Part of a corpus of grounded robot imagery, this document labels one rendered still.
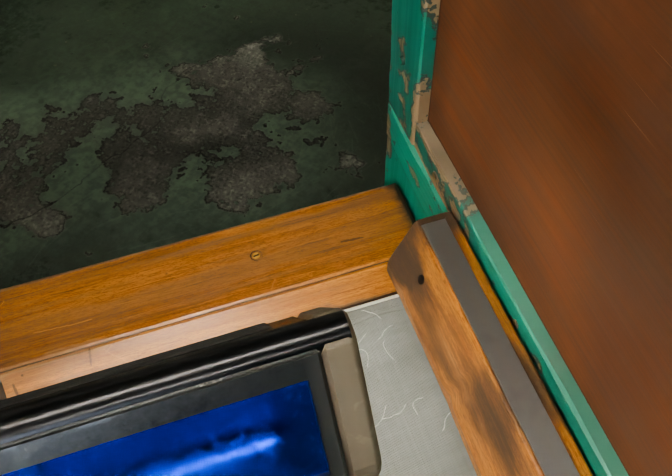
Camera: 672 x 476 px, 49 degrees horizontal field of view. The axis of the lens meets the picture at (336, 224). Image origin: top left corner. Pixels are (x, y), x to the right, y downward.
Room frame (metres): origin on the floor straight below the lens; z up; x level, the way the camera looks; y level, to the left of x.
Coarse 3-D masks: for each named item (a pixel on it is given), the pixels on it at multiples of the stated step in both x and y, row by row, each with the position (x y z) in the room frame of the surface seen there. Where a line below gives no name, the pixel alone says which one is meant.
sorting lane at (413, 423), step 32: (352, 320) 0.34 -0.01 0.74; (384, 320) 0.34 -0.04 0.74; (384, 352) 0.31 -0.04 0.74; (416, 352) 0.31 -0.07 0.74; (384, 384) 0.28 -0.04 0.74; (416, 384) 0.28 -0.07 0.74; (384, 416) 0.25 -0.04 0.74; (416, 416) 0.25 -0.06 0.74; (448, 416) 0.24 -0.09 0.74; (384, 448) 0.22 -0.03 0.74; (416, 448) 0.22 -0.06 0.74; (448, 448) 0.22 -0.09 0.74
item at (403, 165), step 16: (400, 128) 0.50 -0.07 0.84; (400, 144) 0.50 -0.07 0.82; (400, 160) 0.49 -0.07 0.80; (416, 160) 0.46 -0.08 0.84; (400, 176) 0.50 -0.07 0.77; (416, 176) 0.46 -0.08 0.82; (416, 192) 0.45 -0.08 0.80; (432, 192) 0.42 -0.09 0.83; (416, 208) 0.45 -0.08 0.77; (432, 208) 0.42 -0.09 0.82
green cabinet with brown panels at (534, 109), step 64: (448, 0) 0.46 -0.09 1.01; (512, 0) 0.38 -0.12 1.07; (576, 0) 0.32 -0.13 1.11; (640, 0) 0.28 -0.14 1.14; (448, 64) 0.45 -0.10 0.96; (512, 64) 0.37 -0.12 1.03; (576, 64) 0.31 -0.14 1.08; (640, 64) 0.27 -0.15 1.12; (448, 128) 0.43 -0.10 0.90; (512, 128) 0.35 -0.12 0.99; (576, 128) 0.29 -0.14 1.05; (640, 128) 0.25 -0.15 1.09; (448, 192) 0.40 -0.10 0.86; (512, 192) 0.33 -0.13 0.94; (576, 192) 0.27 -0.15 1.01; (640, 192) 0.23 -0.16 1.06; (512, 256) 0.31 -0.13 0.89; (576, 256) 0.26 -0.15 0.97; (640, 256) 0.22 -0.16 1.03; (512, 320) 0.27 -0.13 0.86; (576, 320) 0.23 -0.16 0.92; (640, 320) 0.20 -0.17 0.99; (576, 384) 0.21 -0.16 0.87; (640, 384) 0.18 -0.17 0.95; (640, 448) 0.15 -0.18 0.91
